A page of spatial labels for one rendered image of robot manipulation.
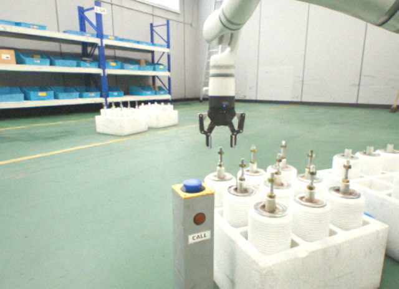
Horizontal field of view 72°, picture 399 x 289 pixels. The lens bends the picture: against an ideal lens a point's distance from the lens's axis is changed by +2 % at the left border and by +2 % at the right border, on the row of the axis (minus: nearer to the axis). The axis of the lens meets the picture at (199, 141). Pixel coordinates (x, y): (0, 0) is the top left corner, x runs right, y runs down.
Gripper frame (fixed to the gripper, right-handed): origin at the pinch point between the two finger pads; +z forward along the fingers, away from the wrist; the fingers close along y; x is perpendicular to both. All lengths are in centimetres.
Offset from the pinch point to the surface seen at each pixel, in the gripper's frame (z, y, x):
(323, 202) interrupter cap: 10.3, 20.5, -20.8
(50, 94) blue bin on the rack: 2, -197, 398
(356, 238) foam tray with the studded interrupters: 18.1, 27.2, -24.5
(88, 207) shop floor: 36, -50, 39
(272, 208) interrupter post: 9.7, 6.6, -23.7
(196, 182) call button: 2.6, -10.4, -24.3
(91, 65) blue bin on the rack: -49, -143, 455
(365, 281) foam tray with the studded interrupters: 32, 33, -23
